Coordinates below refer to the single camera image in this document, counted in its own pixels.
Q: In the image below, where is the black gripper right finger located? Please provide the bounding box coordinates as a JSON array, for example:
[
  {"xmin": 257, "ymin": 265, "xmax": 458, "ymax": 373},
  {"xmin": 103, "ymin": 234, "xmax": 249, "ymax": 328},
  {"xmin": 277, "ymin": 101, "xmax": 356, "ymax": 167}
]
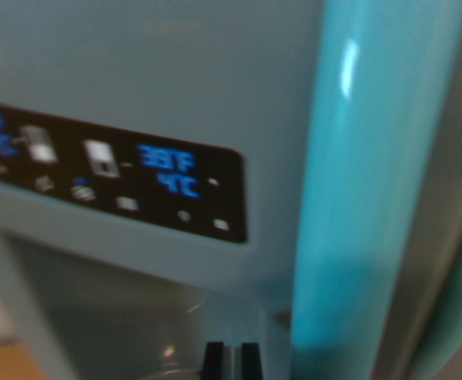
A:
[{"xmin": 240, "ymin": 342, "xmax": 265, "ymax": 380}]

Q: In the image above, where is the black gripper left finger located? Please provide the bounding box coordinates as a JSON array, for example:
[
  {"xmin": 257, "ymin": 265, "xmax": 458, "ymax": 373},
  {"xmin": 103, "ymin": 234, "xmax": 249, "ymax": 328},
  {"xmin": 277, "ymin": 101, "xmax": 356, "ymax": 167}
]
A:
[{"xmin": 201, "ymin": 340, "xmax": 226, "ymax": 380}]

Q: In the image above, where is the teal handle of display door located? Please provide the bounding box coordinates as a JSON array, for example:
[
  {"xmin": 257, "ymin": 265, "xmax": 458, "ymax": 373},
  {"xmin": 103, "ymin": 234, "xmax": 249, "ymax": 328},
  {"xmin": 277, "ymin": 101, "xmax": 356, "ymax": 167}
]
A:
[{"xmin": 289, "ymin": 0, "xmax": 462, "ymax": 380}]

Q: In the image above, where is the black display panel sticker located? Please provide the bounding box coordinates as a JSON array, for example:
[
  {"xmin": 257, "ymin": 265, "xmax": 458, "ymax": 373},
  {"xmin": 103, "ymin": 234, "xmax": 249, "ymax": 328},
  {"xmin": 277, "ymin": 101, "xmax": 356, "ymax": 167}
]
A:
[{"xmin": 0, "ymin": 97, "xmax": 248, "ymax": 245}]

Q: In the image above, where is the teal handle of plain door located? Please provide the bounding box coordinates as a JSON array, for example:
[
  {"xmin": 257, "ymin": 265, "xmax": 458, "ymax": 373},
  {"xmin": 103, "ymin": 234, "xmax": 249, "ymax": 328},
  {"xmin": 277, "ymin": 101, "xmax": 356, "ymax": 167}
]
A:
[{"xmin": 411, "ymin": 233, "xmax": 462, "ymax": 380}]

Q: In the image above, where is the grey toy refrigerator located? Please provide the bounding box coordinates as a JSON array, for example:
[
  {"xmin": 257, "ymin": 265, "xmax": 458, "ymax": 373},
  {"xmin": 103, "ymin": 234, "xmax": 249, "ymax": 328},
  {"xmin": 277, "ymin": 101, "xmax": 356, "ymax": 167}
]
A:
[{"xmin": 0, "ymin": 0, "xmax": 462, "ymax": 380}]

